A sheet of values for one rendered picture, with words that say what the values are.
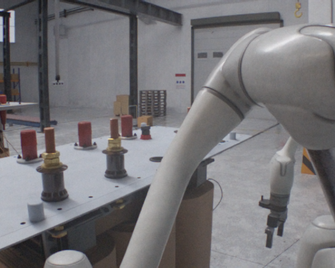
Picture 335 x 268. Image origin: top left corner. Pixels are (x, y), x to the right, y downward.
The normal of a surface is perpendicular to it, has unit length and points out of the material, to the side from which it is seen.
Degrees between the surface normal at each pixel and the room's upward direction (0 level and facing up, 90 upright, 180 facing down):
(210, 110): 74
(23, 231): 11
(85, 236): 90
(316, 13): 90
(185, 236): 90
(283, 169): 81
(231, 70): 86
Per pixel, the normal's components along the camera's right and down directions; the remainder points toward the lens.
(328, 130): -0.10, 0.77
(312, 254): -0.87, 0.03
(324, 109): -0.50, 0.75
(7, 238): 0.16, -0.95
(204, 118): -0.24, -0.08
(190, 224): 0.43, 0.15
